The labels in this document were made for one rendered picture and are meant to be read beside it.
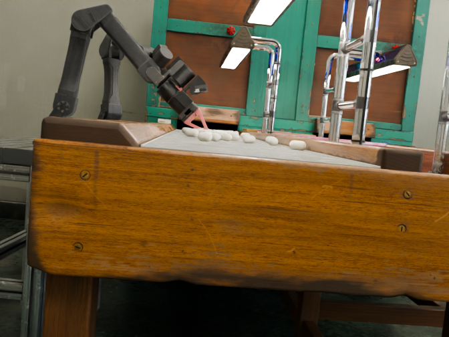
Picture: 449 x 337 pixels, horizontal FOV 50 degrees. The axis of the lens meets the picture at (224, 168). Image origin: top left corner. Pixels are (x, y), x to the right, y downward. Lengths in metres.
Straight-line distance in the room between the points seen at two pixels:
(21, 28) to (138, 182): 3.15
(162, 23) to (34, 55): 1.39
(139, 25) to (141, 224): 2.92
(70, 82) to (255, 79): 1.11
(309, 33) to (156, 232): 2.02
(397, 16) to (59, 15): 2.17
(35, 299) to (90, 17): 0.82
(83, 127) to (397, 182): 0.38
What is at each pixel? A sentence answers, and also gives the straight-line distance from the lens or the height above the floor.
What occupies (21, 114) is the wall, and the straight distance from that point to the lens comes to 3.63.
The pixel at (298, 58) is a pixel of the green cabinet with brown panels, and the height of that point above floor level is 1.15.
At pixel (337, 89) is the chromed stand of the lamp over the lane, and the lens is 1.07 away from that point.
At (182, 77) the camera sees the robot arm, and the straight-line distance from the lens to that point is 1.57.
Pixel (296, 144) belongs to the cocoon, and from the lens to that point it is 1.00.
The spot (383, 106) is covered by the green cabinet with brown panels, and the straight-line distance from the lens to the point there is 2.61.
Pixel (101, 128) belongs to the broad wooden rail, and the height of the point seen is 0.76.
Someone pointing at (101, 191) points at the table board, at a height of 0.68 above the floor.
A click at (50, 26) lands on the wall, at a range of 3.61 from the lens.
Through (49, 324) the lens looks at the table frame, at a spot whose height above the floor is 0.50.
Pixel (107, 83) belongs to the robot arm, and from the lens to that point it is 2.16.
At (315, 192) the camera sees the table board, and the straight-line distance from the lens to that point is 0.59.
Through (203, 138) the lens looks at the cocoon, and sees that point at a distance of 0.97.
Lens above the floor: 0.77
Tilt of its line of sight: 5 degrees down
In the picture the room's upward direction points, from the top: 5 degrees clockwise
